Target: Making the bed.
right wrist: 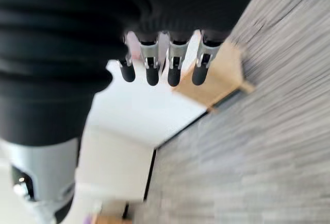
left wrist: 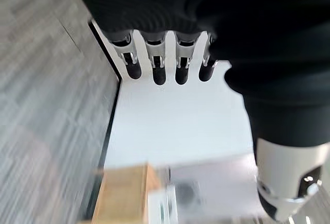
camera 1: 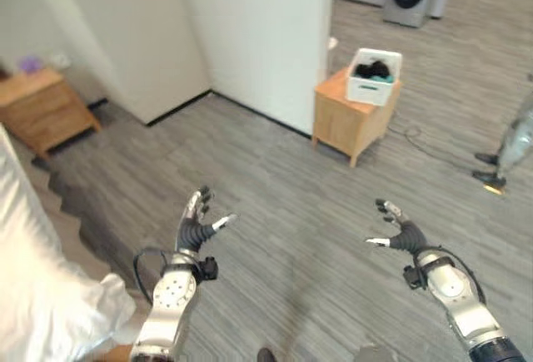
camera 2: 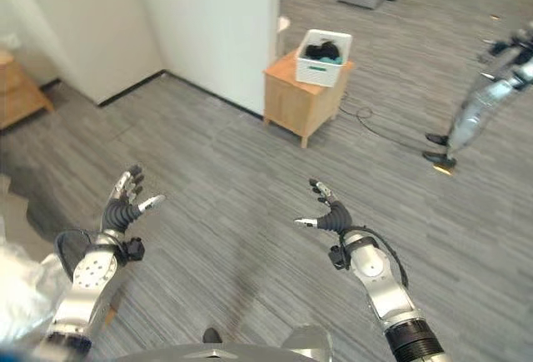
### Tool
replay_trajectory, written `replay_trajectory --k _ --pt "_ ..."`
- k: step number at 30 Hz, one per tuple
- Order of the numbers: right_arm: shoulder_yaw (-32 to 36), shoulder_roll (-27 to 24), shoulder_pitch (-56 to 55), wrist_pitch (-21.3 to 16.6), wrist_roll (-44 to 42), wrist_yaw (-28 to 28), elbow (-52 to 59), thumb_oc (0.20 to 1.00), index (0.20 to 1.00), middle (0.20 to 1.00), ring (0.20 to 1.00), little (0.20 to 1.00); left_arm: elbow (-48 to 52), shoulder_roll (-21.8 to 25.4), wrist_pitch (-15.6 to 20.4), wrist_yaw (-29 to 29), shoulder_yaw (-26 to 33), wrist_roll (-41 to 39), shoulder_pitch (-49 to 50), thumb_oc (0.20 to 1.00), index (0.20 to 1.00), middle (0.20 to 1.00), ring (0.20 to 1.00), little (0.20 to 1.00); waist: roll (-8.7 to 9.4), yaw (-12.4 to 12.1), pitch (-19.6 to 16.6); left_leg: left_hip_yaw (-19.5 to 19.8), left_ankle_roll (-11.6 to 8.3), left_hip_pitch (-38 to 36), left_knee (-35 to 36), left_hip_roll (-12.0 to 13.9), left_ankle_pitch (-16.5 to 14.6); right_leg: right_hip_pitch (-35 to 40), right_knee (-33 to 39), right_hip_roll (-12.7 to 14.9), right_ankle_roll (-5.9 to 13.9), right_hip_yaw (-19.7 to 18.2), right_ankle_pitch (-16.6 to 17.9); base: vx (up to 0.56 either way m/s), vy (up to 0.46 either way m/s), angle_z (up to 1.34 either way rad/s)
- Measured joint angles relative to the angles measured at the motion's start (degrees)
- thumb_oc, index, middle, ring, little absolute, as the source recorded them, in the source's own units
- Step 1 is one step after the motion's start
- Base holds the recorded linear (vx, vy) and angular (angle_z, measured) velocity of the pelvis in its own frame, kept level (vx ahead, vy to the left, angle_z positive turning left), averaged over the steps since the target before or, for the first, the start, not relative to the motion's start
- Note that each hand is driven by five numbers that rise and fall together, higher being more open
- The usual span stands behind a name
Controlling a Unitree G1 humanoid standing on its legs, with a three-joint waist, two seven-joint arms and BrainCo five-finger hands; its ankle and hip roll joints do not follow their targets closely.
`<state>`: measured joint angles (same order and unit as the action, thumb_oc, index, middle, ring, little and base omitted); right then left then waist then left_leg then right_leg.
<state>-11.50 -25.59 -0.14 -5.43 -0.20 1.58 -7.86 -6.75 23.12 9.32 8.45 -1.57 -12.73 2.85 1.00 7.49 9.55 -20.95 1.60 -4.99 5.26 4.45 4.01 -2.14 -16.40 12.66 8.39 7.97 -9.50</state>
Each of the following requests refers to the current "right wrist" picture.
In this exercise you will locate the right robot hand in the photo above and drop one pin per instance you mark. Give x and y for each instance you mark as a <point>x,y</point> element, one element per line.
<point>64,54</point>

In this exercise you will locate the light wooden furniture piece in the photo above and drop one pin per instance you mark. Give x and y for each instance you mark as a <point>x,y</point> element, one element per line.
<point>111,219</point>

